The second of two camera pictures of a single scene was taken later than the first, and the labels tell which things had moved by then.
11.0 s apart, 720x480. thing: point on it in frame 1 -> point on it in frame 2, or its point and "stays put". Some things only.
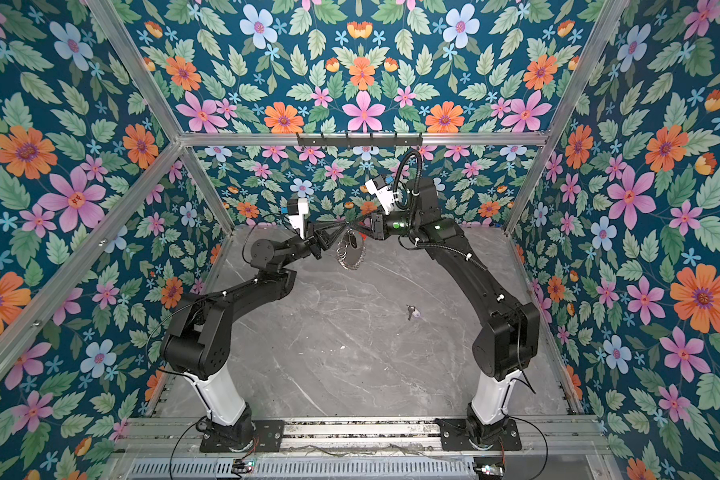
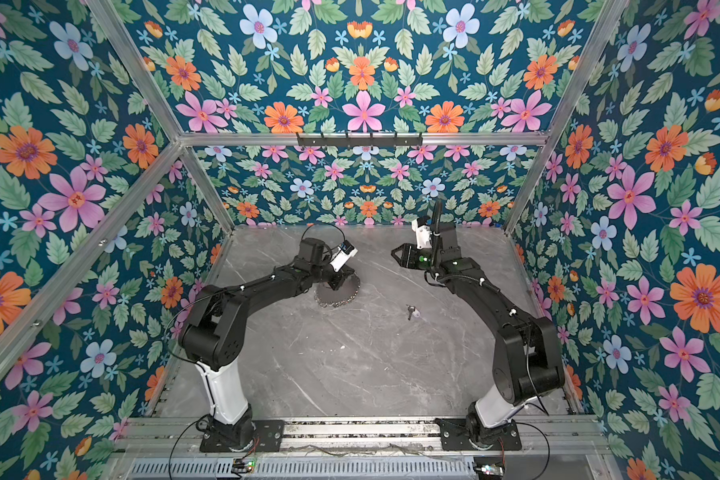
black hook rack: (360, 139) stays put
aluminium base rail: (571, 437) stays put
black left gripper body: (313, 249) -> (329, 275)
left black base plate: (268, 436) stays put
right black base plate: (454, 436) stays put
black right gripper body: (398, 225) -> (417, 259)
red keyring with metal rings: (351, 249) -> (346, 291)
